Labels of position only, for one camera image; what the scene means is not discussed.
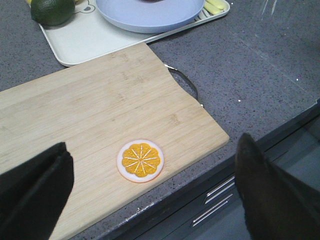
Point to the cream serving tray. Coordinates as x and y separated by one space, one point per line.
87 35

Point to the metal cutting board handle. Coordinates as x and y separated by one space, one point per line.
187 81

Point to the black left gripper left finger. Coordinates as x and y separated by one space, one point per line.
34 194

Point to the upper drawer handle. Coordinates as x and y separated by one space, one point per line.
220 189

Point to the orange slice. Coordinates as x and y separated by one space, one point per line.
140 161

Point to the drawer handle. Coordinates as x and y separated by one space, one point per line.
212 210
220 189

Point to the wooden cutting board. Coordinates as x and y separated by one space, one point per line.
97 107

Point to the lower drawer handle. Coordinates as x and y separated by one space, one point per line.
212 210

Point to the dark green lime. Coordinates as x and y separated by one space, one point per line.
52 12

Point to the orange fruit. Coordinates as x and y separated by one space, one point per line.
150 1

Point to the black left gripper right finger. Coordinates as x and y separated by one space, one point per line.
277 205

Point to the light blue plate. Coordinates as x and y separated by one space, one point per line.
149 17

